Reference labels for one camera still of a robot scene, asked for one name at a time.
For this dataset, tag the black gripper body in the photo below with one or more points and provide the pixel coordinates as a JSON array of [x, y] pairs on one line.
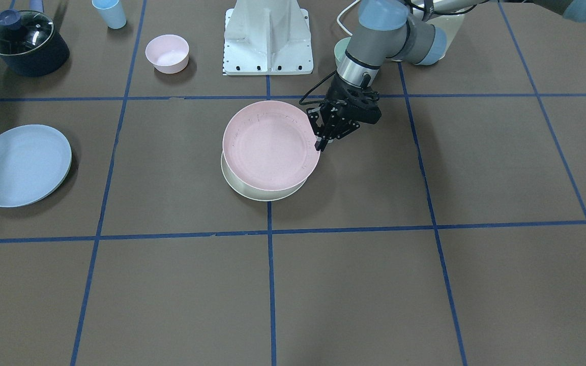
[[335, 96]]

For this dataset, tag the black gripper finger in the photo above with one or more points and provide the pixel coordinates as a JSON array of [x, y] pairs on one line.
[[344, 129], [325, 133]]

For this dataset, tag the pink plate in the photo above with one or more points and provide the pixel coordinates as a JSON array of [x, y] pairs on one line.
[[270, 145]]

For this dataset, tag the light blue plate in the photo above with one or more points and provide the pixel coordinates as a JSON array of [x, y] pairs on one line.
[[34, 162]]

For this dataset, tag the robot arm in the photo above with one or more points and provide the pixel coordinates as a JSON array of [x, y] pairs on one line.
[[394, 30]]

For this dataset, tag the green bowl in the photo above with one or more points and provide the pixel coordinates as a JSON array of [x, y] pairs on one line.
[[339, 50]]

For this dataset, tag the cream plate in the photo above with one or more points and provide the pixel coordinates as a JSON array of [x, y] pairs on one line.
[[250, 192]]

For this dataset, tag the cream toaster with bread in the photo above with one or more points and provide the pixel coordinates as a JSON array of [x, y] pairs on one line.
[[446, 29]]

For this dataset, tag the pink bowl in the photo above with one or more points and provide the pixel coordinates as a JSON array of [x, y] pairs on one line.
[[169, 54]]

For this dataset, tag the light blue cup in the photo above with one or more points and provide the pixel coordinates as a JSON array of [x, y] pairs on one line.
[[111, 12]]

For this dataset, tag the dark blue pot with lid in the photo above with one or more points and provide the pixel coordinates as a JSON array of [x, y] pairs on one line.
[[30, 42]]

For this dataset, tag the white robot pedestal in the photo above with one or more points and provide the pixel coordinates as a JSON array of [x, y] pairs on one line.
[[267, 38]]

